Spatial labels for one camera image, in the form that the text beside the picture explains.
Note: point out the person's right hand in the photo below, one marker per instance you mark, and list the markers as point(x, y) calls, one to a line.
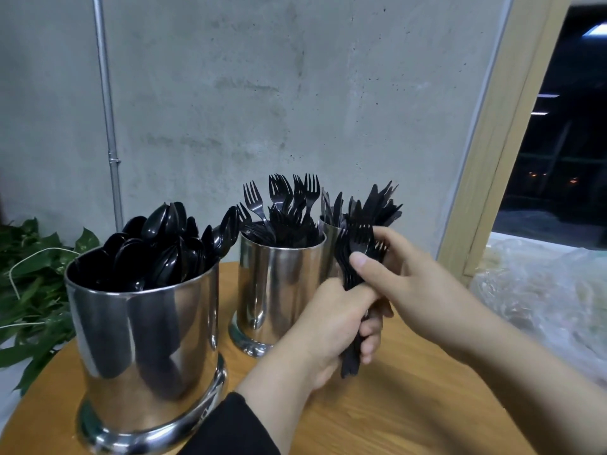
point(427, 298)

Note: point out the person's left hand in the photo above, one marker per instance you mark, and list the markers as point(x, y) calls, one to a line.
point(327, 327)

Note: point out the bunch of black knives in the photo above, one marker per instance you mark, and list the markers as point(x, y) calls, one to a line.
point(375, 203)

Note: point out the bunch of black forks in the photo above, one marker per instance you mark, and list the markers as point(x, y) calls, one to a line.
point(284, 213)

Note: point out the clear plastic bag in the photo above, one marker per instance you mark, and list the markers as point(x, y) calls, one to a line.
point(550, 289)

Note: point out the bunch of black spoons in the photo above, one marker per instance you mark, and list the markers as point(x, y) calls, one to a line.
point(152, 246)

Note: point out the person's left forearm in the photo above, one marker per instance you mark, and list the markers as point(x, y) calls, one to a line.
point(256, 412)

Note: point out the person's right forearm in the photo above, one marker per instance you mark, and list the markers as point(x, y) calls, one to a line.
point(550, 393)

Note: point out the green leafy plant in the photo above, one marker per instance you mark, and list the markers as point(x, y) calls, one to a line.
point(33, 317)

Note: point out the grey metal pipe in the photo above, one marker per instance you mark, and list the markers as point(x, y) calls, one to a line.
point(107, 99)

